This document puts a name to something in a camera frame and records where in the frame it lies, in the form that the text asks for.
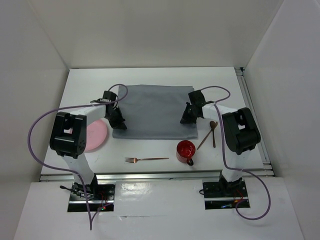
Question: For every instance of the copper knife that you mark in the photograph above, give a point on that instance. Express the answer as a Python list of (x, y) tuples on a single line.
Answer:
[(204, 139)]

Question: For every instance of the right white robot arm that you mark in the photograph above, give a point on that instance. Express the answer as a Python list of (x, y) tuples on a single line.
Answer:
[(240, 135)]

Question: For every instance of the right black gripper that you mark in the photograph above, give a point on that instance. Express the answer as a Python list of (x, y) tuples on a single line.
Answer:
[(185, 119)]

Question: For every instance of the copper spoon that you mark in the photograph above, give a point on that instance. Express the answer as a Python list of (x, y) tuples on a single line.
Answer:
[(213, 126)]

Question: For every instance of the grey cloth placemat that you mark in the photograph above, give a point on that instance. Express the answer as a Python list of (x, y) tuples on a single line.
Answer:
[(153, 112)]

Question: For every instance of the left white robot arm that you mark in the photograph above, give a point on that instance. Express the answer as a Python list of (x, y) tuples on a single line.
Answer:
[(69, 137)]

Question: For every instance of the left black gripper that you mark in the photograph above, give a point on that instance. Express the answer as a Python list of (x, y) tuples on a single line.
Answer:
[(118, 124)]

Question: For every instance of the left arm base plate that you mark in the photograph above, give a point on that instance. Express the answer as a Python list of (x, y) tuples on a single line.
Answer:
[(102, 199)]

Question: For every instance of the red mug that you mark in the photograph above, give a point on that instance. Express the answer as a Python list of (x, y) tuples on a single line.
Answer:
[(185, 151)]

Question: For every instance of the copper fork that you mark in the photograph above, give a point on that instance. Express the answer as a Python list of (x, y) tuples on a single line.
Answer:
[(134, 160)]

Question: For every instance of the pink plate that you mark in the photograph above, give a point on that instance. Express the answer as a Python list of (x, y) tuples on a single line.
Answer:
[(96, 134)]

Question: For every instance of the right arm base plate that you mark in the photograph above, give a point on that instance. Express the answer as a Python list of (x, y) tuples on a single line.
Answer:
[(216, 199)]

